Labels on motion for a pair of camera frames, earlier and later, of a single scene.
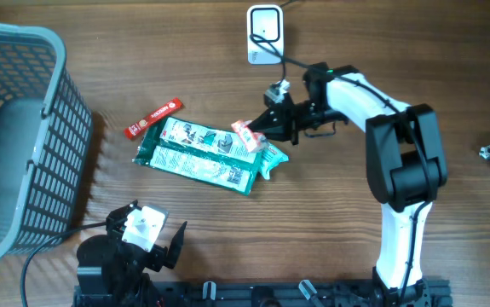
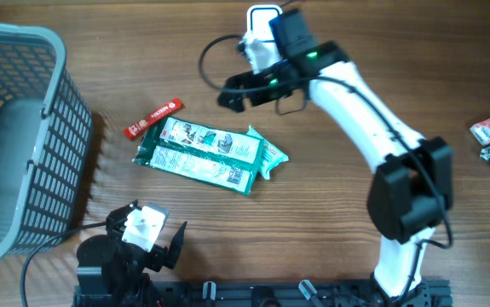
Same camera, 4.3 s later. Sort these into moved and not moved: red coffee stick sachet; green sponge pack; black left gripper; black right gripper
Moved: black right gripper
Not moved: green sponge pack; red coffee stick sachet; black left gripper
